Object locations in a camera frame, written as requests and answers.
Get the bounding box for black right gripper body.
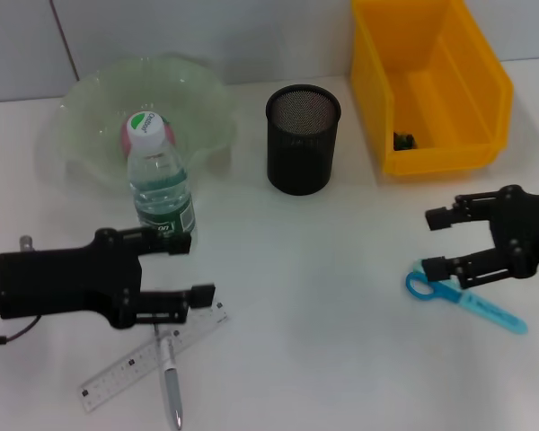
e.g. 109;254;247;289
489;183;539;279

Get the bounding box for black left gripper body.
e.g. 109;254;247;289
0;227;145;331

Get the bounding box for clear green-label water bottle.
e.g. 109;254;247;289
124;110;199;252

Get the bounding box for green plastic wrapper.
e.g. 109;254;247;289
393;129;419;152

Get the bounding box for pink peach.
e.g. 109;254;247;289
119;117;179;156

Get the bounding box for blue sheathed scissors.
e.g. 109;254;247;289
405;259;529;336

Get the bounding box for grey white ballpoint pen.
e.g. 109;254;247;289
155;325;185;430

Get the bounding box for transparent plastic ruler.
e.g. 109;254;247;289
78;300;229;413

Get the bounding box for black mesh pen holder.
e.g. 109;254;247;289
264;84;342;197

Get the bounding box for green glass fruit bowl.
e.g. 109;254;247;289
35;52;239;189

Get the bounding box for yellow plastic bin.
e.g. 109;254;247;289
350;0;516;177

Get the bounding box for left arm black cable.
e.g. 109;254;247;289
0;313;44;347

